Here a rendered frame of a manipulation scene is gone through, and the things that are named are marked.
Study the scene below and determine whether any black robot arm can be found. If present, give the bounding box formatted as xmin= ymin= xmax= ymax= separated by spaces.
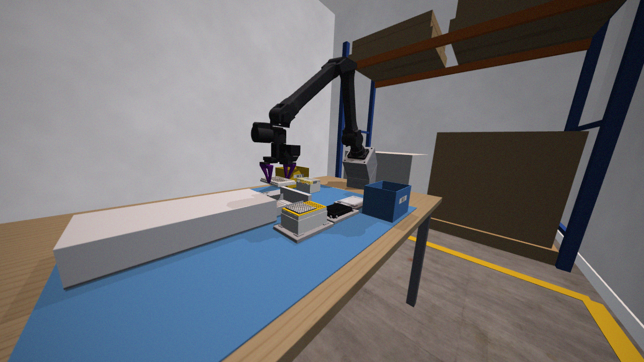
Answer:
xmin=251 ymin=56 xmax=369 ymax=162

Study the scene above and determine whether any blue open-top bin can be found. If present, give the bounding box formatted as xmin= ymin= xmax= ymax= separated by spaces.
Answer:
xmin=362 ymin=180 xmax=411 ymax=223

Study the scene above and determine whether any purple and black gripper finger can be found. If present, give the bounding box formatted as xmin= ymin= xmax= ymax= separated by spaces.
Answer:
xmin=260 ymin=164 xmax=273 ymax=183
xmin=283 ymin=164 xmax=296 ymax=179

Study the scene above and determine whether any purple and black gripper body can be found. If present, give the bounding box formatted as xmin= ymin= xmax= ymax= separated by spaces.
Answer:
xmin=260 ymin=142 xmax=296 ymax=165

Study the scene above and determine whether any blue bench mat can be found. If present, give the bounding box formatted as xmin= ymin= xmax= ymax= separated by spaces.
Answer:
xmin=8 ymin=206 xmax=416 ymax=362

